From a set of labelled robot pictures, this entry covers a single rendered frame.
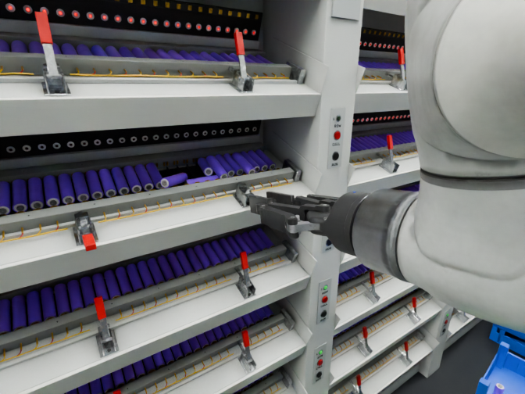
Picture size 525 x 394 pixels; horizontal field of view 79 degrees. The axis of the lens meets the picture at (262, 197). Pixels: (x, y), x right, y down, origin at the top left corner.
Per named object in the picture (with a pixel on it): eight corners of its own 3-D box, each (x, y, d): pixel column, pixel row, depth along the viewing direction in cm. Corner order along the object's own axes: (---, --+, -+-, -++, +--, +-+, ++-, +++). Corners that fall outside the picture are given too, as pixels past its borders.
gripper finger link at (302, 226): (342, 231, 39) (316, 245, 36) (309, 225, 43) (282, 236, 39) (341, 213, 39) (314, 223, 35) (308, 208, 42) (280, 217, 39)
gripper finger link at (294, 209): (333, 234, 41) (327, 237, 40) (273, 222, 49) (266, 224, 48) (332, 204, 40) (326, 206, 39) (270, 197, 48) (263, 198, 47)
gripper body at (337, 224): (349, 270, 34) (294, 248, 42) (398, 248, 39) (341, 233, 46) (346, 202, 33) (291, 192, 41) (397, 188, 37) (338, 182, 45)
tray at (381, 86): (482, 105, 100) (511, 59, 92) (348, 113, 68) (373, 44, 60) (427, 81, 112) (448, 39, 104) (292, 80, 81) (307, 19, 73)
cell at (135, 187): (133, 173, 60) (142, 193, 56) (123, 174, 59) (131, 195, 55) (133, 164, 59) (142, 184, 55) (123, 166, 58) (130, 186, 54)
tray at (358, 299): (446, 271, 119) (466, 245, 111) (328, 338, 88) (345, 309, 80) (402, 235, 132) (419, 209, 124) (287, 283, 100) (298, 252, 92)
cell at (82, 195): (84, 179, 56) (90, 202, 52) (73, 180, 55) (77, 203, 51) (83, 170, 55) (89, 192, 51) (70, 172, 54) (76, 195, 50)
